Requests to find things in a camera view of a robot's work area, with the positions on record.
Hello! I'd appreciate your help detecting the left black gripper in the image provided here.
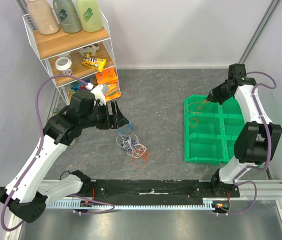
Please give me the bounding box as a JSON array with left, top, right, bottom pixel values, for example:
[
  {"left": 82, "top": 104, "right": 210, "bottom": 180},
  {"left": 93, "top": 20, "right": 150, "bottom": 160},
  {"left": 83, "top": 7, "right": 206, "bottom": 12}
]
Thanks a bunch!
[{"left": 81, "top": 99, "right": 129, "bottom": 130}]

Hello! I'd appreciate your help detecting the orange cable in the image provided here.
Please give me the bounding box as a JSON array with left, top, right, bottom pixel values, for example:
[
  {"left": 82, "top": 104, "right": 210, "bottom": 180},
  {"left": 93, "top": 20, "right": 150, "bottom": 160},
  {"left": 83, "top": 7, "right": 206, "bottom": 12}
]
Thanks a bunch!
[
  {"left": 184, "top": 98, "right": 214, "bottom": 130},
  {"left": 130, "top": 149, "right": 151, "bottom": 169}
]

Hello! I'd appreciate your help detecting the white cable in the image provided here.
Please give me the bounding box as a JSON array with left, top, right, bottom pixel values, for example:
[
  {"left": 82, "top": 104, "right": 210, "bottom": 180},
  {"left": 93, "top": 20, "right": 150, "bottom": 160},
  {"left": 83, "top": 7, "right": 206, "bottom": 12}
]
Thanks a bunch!
[{"left": 115, "top": 132, "right": 148, "bottom": 159}]

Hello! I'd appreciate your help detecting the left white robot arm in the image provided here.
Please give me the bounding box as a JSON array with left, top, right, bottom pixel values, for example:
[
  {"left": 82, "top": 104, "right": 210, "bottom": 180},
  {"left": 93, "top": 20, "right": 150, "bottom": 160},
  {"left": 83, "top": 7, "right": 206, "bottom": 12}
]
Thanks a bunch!
[{"left": 0, "top": 90, "right": 129, "bottom": 223}]

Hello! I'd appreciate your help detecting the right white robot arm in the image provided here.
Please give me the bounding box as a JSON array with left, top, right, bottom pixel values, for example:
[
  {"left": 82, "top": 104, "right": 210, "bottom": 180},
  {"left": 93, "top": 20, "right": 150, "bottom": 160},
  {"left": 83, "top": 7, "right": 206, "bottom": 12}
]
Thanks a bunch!
[{"left": 206, "top": 63, "right": 282, "bottom": 197}]

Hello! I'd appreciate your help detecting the lower orange snack box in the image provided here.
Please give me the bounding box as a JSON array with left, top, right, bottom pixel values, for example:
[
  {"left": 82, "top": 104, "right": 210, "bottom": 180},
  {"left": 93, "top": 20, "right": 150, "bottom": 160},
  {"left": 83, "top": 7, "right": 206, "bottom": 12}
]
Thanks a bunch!
[{"left": 105, "top": 82, "right": 121, "bottom": 102}]

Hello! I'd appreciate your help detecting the orange snack box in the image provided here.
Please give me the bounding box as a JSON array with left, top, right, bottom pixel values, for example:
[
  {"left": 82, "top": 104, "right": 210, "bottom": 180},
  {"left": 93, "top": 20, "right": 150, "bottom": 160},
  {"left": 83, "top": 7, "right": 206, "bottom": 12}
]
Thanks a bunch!
[
  {"left": 105, "top": 82, "right": 121, "bottom": 102},
  {"left": 95, "top": 67, "right": 118, "bottom": 85}
]

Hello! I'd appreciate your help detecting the green compartment bin tray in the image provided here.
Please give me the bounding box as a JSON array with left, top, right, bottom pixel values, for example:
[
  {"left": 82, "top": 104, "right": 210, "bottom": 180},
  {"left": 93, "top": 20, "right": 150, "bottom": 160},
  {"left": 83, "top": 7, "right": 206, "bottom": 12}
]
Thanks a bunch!
[{"left": 184, "top": 94, "right": 245, "bottom": 165}]

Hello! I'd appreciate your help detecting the top orange snack box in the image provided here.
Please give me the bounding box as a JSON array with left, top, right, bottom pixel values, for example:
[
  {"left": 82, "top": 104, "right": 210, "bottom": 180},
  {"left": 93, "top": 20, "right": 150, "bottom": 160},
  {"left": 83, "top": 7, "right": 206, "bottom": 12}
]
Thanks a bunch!
[{"left": 95, "top": 67, "right": 118, "bottom": 85}]

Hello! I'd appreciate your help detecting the blue snack package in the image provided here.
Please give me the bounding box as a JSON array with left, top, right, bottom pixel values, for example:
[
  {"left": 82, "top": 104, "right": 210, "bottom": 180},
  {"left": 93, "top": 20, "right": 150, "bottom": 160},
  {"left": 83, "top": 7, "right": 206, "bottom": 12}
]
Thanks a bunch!
[{"left": 69, "top": 78, "right": 91, "bottom": 95}]

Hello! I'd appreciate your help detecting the yellow candy bag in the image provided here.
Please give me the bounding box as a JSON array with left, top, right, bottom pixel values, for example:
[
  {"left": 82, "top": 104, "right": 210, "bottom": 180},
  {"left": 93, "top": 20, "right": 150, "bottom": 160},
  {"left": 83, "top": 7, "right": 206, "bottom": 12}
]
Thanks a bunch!
[{"left": 81, "top": 53, "right": 106, "bottom": 73}]

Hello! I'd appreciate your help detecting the chobani yogurt pack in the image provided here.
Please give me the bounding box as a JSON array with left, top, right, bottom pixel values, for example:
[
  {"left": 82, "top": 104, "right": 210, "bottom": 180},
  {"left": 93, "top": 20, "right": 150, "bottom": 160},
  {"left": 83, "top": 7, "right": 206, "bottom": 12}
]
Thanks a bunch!
[{"left": 77, "top": 43, "right": 99, "bottom": 57}]

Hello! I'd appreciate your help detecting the white lidded paper cup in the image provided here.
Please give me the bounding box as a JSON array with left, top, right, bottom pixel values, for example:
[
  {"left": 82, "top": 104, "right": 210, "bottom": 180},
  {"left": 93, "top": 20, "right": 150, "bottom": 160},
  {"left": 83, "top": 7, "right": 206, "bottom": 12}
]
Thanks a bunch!
[{"left": 55, "top": 56, "right": 72, "bottom": 75}]

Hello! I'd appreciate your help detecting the grey green bottle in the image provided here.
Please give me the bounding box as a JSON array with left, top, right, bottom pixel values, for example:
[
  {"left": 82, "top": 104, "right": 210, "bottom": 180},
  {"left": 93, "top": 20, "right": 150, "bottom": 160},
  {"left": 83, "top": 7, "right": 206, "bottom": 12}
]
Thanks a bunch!
[{"left": 52, "top": 0, "right": 82, "bottom": 34}]

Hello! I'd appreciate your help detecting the light green bottle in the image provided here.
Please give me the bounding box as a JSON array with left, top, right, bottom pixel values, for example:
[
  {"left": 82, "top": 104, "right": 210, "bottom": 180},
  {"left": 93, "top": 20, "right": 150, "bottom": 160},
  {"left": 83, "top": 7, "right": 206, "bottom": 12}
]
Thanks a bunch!
[{"left": 76, "top": 0, "right": 103, "bottom": 33}]

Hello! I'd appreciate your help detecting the beige bottle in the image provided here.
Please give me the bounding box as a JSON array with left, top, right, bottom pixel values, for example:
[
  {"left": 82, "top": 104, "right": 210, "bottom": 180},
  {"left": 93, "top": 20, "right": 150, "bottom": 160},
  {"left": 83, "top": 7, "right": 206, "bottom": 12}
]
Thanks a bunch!
[{"left": 26, "top": 0, "right": 59, "bottom": 35}]

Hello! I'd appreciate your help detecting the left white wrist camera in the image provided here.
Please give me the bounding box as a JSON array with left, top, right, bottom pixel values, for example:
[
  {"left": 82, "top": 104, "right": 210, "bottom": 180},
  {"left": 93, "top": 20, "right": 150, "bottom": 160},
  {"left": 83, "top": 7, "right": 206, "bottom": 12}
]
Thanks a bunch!
[{"left": 85, "top": 82, "right": 108, "bottom": 106}]

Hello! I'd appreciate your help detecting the white wire wooden shelf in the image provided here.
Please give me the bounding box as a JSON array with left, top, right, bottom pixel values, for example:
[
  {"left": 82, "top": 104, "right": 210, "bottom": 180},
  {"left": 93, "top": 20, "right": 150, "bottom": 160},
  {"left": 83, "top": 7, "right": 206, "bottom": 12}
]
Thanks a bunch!
[{"left": 22, "top": 7, "right": 122, "bottom": 108}]

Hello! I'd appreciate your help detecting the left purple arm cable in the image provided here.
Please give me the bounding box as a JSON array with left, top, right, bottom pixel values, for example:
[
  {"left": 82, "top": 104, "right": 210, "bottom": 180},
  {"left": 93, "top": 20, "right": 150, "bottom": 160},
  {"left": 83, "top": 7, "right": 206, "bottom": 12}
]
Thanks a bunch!
[{"left": 0, "top": 74, "right": 116, "bottom": 231}]

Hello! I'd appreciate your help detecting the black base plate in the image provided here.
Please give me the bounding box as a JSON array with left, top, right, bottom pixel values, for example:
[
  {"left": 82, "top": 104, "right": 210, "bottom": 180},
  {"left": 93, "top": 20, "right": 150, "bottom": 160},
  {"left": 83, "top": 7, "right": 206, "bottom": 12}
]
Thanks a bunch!
[{"left": 78, "top": 179, "right": 240, "bottom": 198}]

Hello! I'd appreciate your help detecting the grey slotted cable duct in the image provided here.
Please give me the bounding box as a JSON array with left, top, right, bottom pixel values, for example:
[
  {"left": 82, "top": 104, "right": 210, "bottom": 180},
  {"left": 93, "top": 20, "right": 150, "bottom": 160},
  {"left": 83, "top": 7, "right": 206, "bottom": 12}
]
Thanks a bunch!
[{"left": 46, "top": 197, "right": 220, "bottom": 211}]

